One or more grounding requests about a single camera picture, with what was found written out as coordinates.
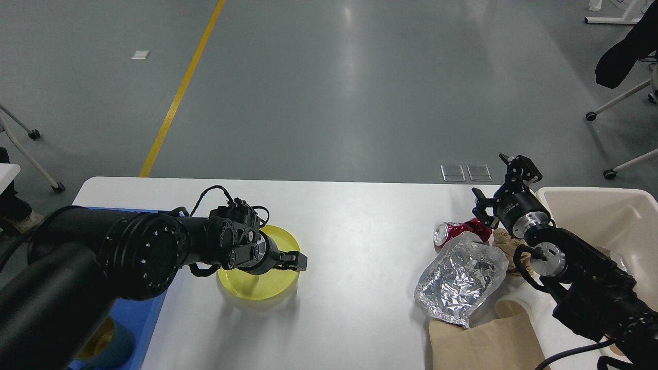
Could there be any right floor outlet cover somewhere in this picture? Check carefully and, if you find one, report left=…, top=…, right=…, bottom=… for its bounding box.
left=467, top=165, right=492, bottom=182

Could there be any grey chair leg with caster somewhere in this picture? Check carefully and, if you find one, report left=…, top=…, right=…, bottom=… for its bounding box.
left=1, top=104, right=66, bottom=194

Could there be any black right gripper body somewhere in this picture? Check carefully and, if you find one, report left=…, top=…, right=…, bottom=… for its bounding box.
left=492, top=188, right=555, bottom=240

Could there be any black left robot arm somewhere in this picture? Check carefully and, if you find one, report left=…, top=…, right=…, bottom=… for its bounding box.
left=2, top=186, right=307, bottom=369

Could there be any brown paper bag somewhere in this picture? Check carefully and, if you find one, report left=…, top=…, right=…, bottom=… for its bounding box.
left=428, top=313, right=545, bottom=369

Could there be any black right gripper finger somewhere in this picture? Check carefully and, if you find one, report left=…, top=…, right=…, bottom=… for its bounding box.
left=471, top=188, right=500, bottom=230
left=498, top=154, right=543, bottom=196

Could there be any white desk base far right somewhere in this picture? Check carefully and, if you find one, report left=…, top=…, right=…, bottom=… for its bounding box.
left=583, top=1, right=654, bottom=25

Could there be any beige plastic bin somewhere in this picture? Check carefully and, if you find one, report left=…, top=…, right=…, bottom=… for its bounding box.
left=529, top=187, right=657, bottom=369

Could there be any person's beige shoe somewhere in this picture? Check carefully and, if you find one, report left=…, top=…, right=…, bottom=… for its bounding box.
left=1, top=211, right=43, bottom=236

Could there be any white office chair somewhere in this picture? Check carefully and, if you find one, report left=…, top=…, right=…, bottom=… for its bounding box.
left=585, top=62, right=658, bottom=180

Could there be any crumpled silver foil bag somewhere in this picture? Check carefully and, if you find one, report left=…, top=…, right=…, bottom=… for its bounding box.
left=414, top=231, right=508, bottom=328

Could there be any blue plastic tray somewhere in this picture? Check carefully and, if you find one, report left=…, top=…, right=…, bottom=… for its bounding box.
left=67, top=207, right=170, bottom=370

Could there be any floor outlet cover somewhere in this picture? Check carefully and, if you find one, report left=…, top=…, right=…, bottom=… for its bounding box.
left=440, top=164, right=466, bottom=182
left=467, top=165, right=492, bottom=182

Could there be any crumpled brown paper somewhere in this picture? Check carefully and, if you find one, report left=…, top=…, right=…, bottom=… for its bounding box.
left=492, top=228, right=526, bottom=276

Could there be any left floor outlet cover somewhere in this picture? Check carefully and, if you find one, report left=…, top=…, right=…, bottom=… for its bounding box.
left=440, top=164, right=466, bottom=182

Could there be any crushed red soda can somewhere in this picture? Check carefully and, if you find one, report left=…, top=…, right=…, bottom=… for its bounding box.
left=434, top=218, right=493, bottom=248

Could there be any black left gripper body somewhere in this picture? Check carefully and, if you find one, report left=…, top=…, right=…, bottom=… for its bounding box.
left=251, top=231, right=280, bottom=275

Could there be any yellow plastic plate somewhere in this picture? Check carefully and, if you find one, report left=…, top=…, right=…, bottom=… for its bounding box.
left=215, top=225, right=301, bottom=301

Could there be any white paper cup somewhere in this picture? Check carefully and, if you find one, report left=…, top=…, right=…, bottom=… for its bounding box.
left=495, top=284, right=541, bottom=321

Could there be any teal mug yellow inside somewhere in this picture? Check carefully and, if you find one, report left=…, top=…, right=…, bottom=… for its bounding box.
left=75, top=316, right=135, bottom=368

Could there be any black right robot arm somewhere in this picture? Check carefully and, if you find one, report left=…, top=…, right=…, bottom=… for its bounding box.
left=472, top=154, right=657, bottom=369

